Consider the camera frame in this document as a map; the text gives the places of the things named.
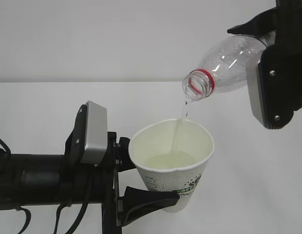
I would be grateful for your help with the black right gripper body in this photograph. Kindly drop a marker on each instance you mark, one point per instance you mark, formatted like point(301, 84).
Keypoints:
point(288, 40)

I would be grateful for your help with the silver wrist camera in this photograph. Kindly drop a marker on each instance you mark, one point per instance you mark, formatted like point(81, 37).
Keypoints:
point(96, 134)
point(253, 78)

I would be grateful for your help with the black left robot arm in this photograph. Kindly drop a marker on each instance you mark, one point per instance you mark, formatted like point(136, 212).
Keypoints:
point(30, 180)

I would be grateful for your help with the white paper coffee cup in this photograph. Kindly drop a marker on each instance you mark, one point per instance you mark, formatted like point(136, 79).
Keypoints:
point(171, 156)

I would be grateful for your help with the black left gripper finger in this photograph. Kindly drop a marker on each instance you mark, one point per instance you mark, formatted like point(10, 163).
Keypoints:
point(136, 203)
point(125, 163)

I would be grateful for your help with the clear plastic water bottle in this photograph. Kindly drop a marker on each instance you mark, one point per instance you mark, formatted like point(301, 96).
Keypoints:
point(223, 67)

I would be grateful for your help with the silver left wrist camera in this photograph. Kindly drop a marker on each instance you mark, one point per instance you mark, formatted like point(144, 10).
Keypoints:
point(96, 134)

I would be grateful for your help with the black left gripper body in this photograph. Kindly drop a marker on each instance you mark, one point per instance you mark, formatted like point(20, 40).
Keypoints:
point(109, 205)

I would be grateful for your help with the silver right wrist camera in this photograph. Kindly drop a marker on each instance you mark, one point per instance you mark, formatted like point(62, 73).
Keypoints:
point(253, 78)

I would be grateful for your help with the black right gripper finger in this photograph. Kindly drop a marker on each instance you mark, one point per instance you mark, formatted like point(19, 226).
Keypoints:
point(260, 25)

